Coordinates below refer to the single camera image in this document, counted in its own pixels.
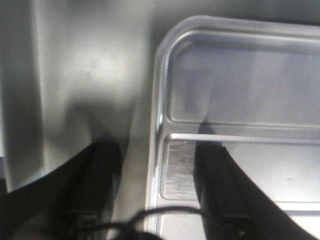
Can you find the large grey metal tray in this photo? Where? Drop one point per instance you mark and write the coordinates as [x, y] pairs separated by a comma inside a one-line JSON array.
[[78, 72]]

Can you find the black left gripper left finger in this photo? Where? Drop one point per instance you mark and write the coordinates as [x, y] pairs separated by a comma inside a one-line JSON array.
[[48, 208]]

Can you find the small silver ridged tray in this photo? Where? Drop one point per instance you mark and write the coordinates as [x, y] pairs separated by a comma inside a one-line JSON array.
[[250, 86]]

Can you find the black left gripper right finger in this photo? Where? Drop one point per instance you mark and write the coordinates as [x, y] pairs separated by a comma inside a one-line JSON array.
[[240, 210]]

